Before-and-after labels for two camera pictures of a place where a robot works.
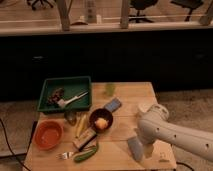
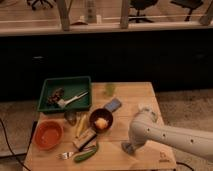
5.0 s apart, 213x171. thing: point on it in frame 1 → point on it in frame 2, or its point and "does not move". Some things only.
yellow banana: (81, 126) does not move
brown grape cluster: (56, 95) does not move
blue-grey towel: (136, 149) → (128, 147)
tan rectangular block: (87, 136) does not move
